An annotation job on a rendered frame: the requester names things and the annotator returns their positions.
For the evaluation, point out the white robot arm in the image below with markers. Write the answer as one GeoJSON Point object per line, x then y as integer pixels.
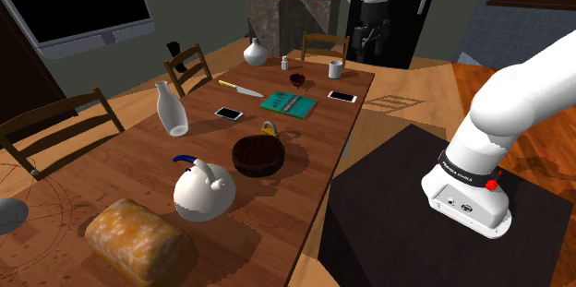
{"type": "Point", "coordinates": [504, 110]}

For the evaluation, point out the black upright object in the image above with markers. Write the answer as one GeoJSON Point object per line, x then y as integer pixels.
{"type": "Point", "coordinates": [175, 54]}

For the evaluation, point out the dark robot stand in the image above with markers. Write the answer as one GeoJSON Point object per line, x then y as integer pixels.
{"type": "Point", "coordinates": [387, 214]}

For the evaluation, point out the brown wooden dining table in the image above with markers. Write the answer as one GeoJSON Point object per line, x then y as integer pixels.
{"type": "Point", "coordinates": [148, 173]}

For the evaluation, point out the white mug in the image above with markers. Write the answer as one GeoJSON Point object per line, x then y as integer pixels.
{"type": "Point", "coordinates": [335, 70]}

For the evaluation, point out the grey round object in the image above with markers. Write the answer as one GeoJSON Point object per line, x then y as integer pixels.
{"type": "Point", "coordinates": [11, 215]}

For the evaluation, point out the white tall bottle vase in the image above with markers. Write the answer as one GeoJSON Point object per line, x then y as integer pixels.
{"type": "Point", "coordinates": [171, 113]}

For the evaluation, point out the grey framed television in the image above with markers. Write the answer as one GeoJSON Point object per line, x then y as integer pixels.
{"type": "Point", "coordinates": [72, 2]}

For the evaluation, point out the stone kitchen counter block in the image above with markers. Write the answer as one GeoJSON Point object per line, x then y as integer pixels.
{"type": "Point", "coordinates": [288, 20]}

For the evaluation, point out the dark brown round bowl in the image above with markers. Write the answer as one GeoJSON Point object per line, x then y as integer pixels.
{"type": "Point", "coordinates": [258, 155]}

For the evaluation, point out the golden bread loaf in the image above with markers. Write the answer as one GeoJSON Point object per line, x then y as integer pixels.
{"type": "Point", "coordinates": [139, 243]}

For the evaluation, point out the dark brown cabinet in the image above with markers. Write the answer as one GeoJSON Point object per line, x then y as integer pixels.
{"type": "Point", "coordinates": [22, 83]}

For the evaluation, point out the teal book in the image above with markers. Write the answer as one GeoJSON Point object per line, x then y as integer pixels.
{"type": "Point", "coordinates": [288, 105]}

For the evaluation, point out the dark red small cup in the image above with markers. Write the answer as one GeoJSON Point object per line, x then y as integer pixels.
{"type": "Point", "coordinates": [297, 80]}

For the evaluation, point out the yellow padlock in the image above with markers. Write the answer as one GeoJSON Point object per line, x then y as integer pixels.
{"type": "Point", "coordinates": [269, 131]}

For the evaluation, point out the small white shaker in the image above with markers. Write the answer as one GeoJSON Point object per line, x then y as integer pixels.
{"type": "Point", "coordinates": [284, 64]}

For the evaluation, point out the white round vase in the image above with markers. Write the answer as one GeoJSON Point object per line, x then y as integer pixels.
{"type": "Point", "coordinates": [255, 54]}

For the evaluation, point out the dark wooden chair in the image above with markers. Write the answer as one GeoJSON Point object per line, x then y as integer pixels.
{"type": "Point", "coordinates": [325, 38]}
{"type": "Point", "coordinates": [196, 49]}
{"type": "Point", "coordinates": [58, 107]}

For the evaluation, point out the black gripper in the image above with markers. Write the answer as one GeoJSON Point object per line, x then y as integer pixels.
{"type": "Point", "coordinates": [371, 25]}

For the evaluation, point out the white framed smartphone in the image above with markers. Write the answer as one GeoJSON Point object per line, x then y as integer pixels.
{"type": "Point", "coordinates": [342, 96]}

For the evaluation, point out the black screen smartphone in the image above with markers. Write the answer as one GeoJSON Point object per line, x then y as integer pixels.
{"type": "Point", "coordinates": [228, 113]}

